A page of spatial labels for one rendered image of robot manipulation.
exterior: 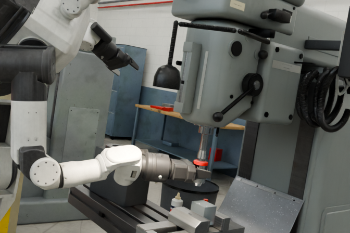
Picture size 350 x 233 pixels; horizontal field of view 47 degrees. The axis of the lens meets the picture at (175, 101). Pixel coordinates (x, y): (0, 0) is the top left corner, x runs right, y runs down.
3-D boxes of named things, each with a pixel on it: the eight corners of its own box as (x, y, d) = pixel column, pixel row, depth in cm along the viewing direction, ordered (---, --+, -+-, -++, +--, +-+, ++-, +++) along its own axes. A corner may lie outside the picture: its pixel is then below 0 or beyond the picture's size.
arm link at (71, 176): (101, 185, 115) (30, 199, 105) (89, 178, 124) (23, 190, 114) (99, 149, 114) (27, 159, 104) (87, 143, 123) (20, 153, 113)
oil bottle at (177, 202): (173, 225, 142) (177, 194, 142) (165, 221, 145) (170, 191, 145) (182, 223, 145) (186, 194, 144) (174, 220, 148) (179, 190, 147)
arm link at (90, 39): (90, 61, 165) (71, 43, 157) (96, 41, 171) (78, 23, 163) (111, 54, 159) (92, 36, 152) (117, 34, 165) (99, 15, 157)
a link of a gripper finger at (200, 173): (209, 179, 128) (190, 177, 126) (211, 169, 128) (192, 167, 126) (211, 181, 126) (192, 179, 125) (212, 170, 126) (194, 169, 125)
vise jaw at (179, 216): (194, 235, 117) (196, 222, 116) (167, 220, 126) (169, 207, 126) (208, 233, 120) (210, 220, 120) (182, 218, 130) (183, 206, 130)
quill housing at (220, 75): (209, 129, 115) (227, 16, 113) (165, 117, 131) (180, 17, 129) (252, 131, 127) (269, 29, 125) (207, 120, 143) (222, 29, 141)
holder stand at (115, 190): (123, 207, 153) (132, 155, 152) (88, 190, 167) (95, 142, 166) (146, 203, 162) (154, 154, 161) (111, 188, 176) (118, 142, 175)
